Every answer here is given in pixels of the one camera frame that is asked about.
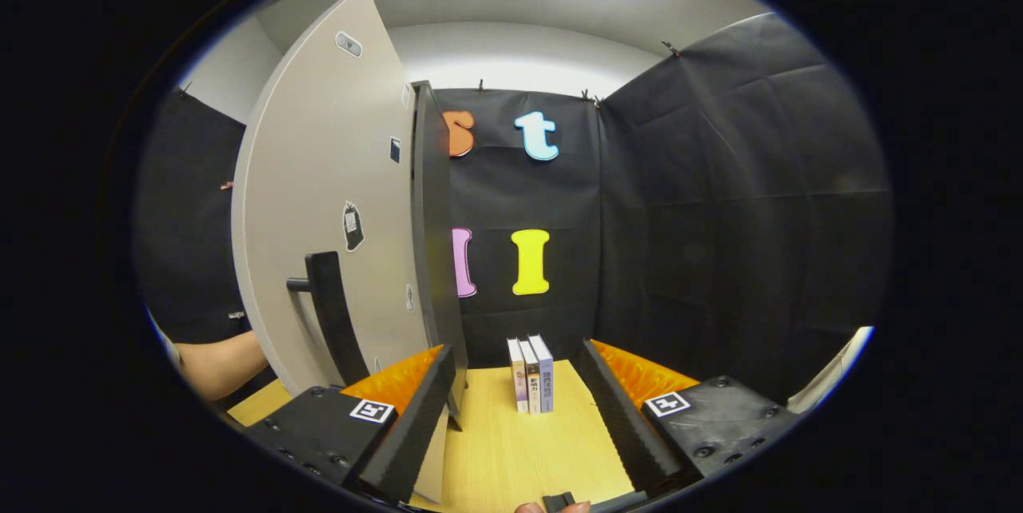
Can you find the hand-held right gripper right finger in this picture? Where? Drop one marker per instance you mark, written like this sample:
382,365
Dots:
623,425

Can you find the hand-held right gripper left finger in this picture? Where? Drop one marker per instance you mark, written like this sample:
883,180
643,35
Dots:
411,433

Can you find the black backdrop cloth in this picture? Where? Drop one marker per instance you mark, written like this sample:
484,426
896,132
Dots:
719,217

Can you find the beige cabinet door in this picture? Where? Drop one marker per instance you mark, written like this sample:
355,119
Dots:
320,137

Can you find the mauve book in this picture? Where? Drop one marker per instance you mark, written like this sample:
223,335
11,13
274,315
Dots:
517,377

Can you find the lavender book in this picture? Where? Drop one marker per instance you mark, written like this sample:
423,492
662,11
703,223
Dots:
545,377

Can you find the white book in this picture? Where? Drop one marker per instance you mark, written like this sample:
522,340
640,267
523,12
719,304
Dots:
532,385

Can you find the white panel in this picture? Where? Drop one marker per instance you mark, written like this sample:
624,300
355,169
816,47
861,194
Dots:
831,377

